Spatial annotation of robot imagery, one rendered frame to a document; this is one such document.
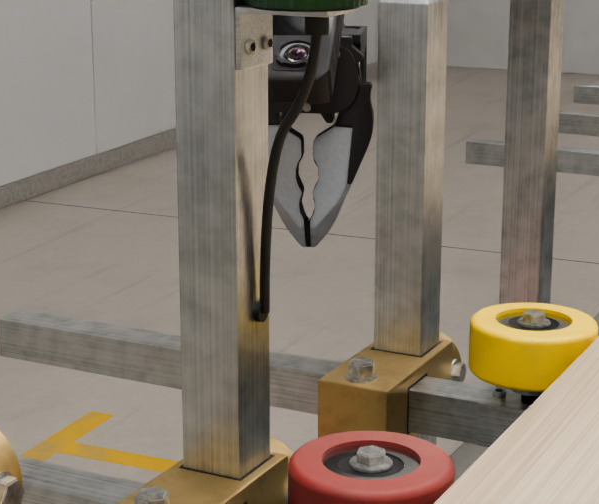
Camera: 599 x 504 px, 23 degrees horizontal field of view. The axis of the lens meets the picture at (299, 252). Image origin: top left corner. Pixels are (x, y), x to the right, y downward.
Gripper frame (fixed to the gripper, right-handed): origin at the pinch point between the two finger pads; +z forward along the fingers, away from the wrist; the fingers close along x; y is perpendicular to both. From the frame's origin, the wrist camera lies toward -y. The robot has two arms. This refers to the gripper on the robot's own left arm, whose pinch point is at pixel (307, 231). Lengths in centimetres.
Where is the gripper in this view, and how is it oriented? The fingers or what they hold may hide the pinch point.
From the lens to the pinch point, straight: 103.2
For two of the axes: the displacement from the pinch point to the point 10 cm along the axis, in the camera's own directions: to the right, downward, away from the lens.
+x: -9.9, -0.3, 1.2
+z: 0.0, 9.7, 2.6
